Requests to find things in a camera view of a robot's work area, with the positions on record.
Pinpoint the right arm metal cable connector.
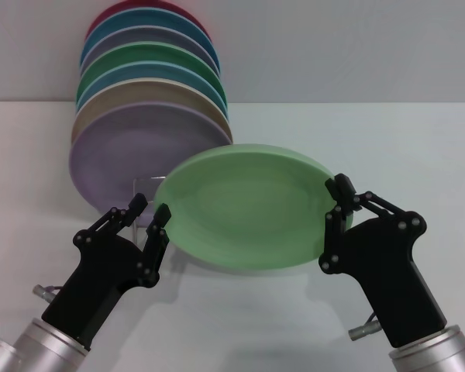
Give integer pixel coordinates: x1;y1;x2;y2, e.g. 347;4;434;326
347;312;384;343

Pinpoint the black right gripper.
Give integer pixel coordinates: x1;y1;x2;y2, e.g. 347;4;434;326
319;174;449;349

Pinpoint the dark green plate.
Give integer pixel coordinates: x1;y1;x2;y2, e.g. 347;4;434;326
76;41;229;113

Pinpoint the metal wire plate rack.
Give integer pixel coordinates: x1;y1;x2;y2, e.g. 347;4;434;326
129;174;167;236

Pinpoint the lavender plate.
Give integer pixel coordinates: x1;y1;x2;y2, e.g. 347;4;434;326
68;101;233;215

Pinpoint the beige plate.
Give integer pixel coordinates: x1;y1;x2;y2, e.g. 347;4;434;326
70;77;233;146

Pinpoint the left arm metal cable connector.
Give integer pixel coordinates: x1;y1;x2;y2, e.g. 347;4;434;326
31;284;66;304

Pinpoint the arm metal cable connector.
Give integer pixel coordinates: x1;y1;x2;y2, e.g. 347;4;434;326
31;284;66;304
347;312;384;343

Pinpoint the light green plate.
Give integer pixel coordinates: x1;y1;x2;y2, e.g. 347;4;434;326
153;143;354;273

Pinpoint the maroon red plate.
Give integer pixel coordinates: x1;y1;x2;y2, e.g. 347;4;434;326
84;0;212;43

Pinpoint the teal blue plate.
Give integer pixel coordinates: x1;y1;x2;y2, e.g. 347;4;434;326
75;60;229;117
80;6;221;74

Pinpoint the grey purple plate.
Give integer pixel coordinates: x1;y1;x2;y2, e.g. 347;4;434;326
79;25;222;78

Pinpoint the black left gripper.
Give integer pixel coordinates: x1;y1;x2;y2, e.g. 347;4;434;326
41;192;173;353

